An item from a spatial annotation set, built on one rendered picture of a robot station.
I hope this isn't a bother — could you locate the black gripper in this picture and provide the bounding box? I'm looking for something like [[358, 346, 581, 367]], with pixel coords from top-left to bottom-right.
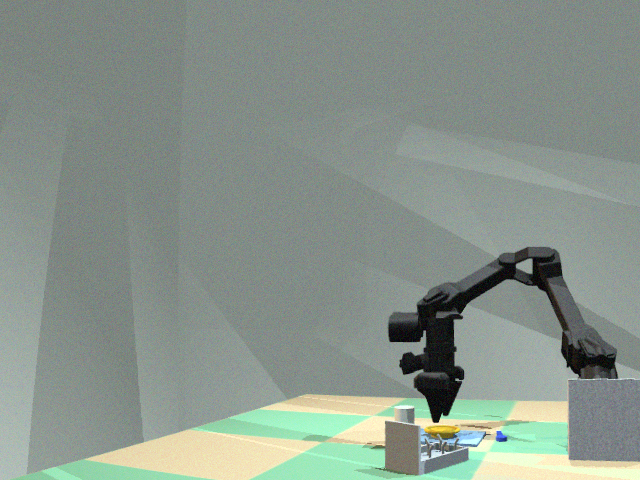
[[413, 342, 464, 423]]

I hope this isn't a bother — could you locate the grey dish rack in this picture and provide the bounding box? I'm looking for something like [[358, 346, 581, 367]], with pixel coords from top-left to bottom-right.
[[384, 420, 469, 476]]

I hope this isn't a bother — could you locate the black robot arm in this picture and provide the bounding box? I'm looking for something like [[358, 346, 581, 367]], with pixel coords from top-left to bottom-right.
[[388, 247, 618, 380]]

